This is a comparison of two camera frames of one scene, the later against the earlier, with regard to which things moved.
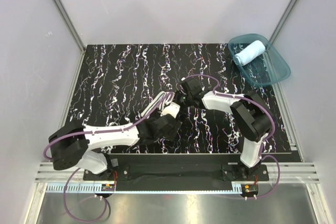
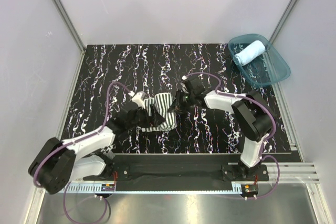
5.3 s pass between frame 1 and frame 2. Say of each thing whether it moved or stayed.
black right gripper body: stayed
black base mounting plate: stayed
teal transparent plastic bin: stayed
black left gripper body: moved
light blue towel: stayed
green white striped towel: moved
